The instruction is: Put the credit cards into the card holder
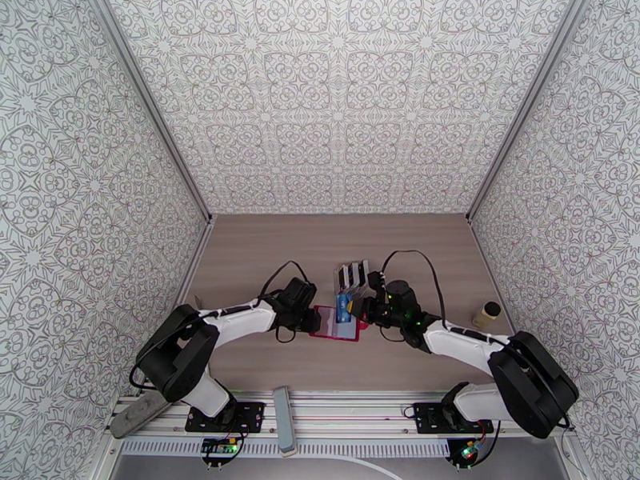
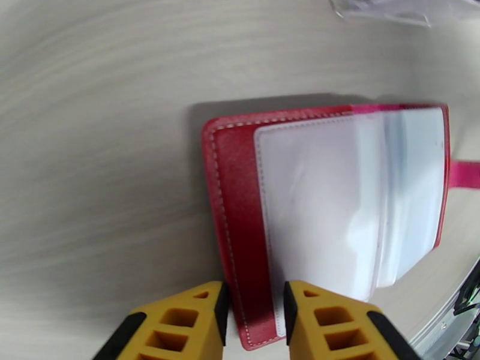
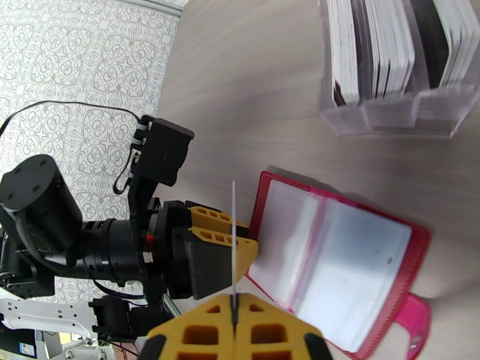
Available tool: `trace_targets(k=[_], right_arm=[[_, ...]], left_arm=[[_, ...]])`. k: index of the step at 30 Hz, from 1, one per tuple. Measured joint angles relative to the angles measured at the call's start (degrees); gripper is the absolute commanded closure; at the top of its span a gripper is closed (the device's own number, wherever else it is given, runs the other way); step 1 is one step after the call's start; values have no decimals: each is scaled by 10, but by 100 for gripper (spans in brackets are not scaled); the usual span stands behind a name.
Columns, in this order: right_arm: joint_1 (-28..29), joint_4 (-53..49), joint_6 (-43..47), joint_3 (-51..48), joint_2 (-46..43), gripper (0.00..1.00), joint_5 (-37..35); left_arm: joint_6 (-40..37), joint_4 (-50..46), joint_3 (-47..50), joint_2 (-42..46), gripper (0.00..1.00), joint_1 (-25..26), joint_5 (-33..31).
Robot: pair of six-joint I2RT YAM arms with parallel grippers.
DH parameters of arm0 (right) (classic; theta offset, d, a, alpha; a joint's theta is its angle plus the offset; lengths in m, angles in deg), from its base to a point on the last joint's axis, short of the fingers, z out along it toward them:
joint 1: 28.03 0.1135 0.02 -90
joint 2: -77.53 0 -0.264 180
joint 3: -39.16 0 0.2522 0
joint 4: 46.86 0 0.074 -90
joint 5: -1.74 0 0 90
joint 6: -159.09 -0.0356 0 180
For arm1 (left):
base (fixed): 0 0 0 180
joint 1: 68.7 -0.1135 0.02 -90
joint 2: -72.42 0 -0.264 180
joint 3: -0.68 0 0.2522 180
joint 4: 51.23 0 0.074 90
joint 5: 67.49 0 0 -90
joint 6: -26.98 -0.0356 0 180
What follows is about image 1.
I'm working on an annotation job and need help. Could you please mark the red leather card holder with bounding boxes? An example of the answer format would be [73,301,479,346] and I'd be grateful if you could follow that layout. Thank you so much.
[308,304,369,344]

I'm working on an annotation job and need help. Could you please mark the fanned stack of cards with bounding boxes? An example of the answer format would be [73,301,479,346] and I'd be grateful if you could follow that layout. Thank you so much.
[331,259,372,301]

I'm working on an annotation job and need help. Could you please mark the beige cylinder with black cap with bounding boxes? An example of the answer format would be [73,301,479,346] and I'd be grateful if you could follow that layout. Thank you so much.
[472,302,502,329]

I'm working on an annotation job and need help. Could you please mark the grey upright bar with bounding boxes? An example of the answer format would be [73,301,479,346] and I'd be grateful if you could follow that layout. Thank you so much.
[272,386,299,456]

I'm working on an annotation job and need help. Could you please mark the white slotted vent strip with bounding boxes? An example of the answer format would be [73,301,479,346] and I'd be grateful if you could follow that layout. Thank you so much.
[121,439,451,458]

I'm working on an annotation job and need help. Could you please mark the small circuit board blue parts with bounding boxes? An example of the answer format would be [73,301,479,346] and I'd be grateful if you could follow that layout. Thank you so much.
[201,437,239,457]

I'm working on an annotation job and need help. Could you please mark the small circuit board green light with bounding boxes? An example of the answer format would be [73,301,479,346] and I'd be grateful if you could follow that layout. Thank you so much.
[455,439,484,466]

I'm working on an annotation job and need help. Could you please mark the grey flat stone-like slab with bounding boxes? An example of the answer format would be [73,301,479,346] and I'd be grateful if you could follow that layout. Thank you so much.
[109,390,174,440]

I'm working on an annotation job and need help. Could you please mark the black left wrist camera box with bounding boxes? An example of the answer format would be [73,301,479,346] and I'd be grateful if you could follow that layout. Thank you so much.
[279,277,317,307]

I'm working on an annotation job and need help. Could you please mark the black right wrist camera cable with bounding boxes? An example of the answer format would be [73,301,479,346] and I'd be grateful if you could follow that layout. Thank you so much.
[381,250,449,330]

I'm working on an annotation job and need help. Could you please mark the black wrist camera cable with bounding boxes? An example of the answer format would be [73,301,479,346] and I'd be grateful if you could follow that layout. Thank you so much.
[381,250,449,330]
[258,261,309,344]

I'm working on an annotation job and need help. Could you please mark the black left wrist camera cable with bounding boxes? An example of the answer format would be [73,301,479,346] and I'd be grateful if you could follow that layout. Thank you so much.
[258,261,309,344]

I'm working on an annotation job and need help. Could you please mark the aluminium mounting rail frame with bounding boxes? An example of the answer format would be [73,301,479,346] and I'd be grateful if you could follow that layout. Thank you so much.
[103,390,575,441]

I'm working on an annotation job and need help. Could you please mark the aluminium table side rail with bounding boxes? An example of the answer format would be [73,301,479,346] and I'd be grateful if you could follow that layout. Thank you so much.
[466,215,516,334]
[174,215,217,314]

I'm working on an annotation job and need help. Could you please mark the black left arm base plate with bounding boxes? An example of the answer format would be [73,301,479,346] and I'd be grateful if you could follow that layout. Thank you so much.
[185,401,266,434]

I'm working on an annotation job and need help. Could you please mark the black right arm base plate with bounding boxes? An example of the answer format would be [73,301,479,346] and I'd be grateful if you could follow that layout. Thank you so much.
[414,401,495,436]

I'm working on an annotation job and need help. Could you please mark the aluminium corner post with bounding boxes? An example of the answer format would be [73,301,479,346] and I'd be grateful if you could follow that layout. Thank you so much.
[466,0,592,224]
[85,0,215,224]

